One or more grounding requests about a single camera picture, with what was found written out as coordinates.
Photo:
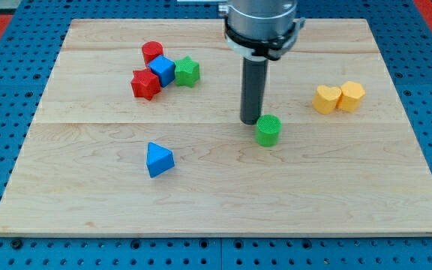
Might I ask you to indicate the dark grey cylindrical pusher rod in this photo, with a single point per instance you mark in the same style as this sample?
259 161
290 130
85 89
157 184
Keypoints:
253 83

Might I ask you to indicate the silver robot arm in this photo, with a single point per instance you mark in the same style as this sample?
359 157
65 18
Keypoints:
260 31

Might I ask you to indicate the green star block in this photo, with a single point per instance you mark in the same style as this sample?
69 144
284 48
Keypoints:
187 72

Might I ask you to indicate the red star block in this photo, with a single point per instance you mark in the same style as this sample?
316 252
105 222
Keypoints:
145 84

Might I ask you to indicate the green cylinder block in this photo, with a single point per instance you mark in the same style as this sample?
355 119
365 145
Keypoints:
268 128

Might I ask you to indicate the yellow heart block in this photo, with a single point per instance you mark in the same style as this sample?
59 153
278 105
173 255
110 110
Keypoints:
326 98

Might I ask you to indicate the blue cube block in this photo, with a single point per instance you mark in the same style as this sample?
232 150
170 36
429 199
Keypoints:
164 69

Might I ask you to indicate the yellow hexagon block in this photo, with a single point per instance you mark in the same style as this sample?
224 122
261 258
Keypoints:
352 95

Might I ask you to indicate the red cylinder block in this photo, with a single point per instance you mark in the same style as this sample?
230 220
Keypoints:
151 50

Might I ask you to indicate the light wooden board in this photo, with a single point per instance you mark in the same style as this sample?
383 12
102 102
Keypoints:
82 169

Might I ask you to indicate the blue triangle block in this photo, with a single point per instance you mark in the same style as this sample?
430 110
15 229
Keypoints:
158 159

